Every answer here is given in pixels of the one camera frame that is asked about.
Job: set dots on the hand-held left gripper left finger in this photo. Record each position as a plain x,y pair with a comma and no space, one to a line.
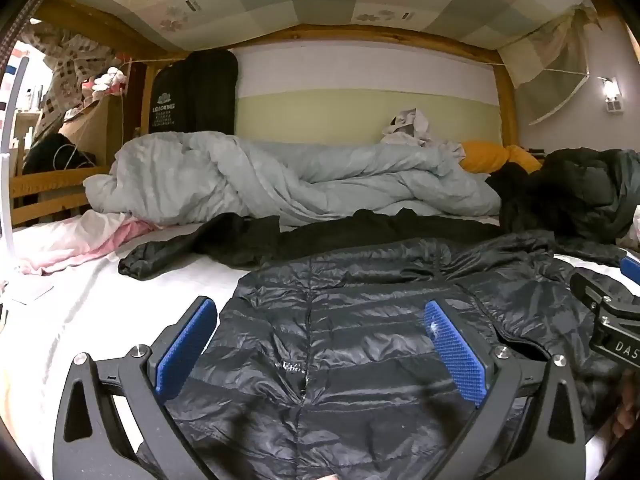
185,345

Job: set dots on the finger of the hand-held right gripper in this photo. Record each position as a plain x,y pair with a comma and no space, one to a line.
631,263
590,292

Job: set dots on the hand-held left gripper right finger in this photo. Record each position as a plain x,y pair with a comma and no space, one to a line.
455,350

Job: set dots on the black puffer jacket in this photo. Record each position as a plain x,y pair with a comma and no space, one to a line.
350,335

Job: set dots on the person's right hand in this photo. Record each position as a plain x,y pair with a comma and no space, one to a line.
629,410

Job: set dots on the white plastic bag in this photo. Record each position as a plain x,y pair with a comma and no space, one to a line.
634,232

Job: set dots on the dark green padded coat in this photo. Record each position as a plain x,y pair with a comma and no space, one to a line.
575,195

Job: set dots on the white bed sheet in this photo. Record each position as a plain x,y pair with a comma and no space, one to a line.
100,310

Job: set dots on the thin black jacket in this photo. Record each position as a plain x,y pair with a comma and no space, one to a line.
240,245

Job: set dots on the pink and white cloth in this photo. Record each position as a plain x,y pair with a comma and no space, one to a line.
90,240

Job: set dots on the orange pillow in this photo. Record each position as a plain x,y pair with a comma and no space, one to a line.
482,157

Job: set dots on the light grey duvet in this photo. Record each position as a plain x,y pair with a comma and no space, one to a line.
250,175

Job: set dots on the crumpled grey garment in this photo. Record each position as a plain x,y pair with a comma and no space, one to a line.
415,125

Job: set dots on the bundled checkered curtain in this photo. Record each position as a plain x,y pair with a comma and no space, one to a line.
545,50

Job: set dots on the dark cloth pile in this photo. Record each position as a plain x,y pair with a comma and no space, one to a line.
45,155

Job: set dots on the brown paper bag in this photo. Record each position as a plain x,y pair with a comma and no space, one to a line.
95,125

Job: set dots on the white curved pole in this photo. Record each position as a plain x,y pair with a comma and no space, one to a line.
5,175

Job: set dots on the black hanging garment bag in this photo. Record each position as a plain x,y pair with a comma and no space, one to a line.
200,90

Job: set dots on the plush toys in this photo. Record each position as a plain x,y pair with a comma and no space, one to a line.
107,80

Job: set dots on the brown checkered hanging cloth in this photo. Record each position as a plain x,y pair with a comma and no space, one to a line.
65,65

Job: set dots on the white wall socket light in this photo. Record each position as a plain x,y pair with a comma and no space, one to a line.
611,96

